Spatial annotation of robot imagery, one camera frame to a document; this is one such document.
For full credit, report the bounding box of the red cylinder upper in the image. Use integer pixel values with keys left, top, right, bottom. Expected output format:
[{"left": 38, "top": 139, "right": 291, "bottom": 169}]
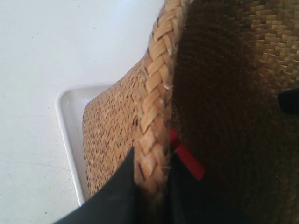
[{"left": 170, "top": 129, "right": 205, "bottom": 181}]

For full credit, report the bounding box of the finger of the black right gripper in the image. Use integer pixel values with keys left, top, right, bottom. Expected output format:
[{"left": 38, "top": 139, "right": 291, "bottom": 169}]
[{"left": 278, "top": 88, "right": 299, "bottom": 116}]

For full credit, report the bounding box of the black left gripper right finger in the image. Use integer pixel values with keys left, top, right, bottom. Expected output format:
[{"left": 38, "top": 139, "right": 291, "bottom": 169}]
[{"left": 169, "top": 155, "right": 224, "bottom": 224}]

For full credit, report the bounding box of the white rectangular plastic tray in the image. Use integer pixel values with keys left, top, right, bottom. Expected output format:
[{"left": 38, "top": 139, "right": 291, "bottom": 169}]
[{"left": 56, "top": 82, "right": 114, "bottom": 205}]

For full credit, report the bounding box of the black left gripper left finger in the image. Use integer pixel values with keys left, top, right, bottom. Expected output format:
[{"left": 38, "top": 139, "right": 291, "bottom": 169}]
[{"left": 56, "top": 148, "right": 137, "bottom": 224}]

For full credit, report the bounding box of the brown woven wicker basket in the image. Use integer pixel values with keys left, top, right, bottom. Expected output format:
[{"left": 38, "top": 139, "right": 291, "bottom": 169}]
[{"left": 83, "top": 0, "right": 299, "bottom": 224}]

